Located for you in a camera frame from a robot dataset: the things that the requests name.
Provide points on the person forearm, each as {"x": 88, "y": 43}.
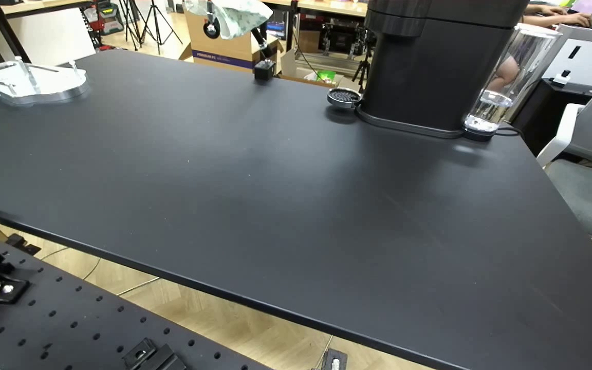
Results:
{"x": 556, "y": 18}

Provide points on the wooden desk with black leg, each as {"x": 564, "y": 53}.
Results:
{"x": 8, "y": 9}

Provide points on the clear glass cup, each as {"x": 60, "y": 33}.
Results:
{"x": 515, "y": 76}

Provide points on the black coffee machine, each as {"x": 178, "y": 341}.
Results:
{"x": 441, "y": 62}

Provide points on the black perforated breadboard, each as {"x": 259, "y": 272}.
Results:
{"x": 70, "y": 321}

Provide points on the green packet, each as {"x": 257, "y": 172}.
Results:
{"x": 327, "y": 76}

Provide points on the grey office chair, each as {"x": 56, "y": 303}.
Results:
{"x": 590, "y": 166}

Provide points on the small black tripod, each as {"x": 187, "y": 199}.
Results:
{"x": 364, "y": 58}

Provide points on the round black lid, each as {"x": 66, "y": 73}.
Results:
{"x": 344, "y": 100}

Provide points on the white cabinet panel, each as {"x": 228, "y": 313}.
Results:
{"x": 585, "y": 62}

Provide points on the small black bracket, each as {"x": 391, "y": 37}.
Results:
{"x": 22, "y": 244}

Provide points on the cardboard box with purple stripe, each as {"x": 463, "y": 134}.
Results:
{"x": 220, "y": 43}

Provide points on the black articulated clamp stand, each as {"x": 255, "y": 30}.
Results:
{"x": 264, "y": 71}

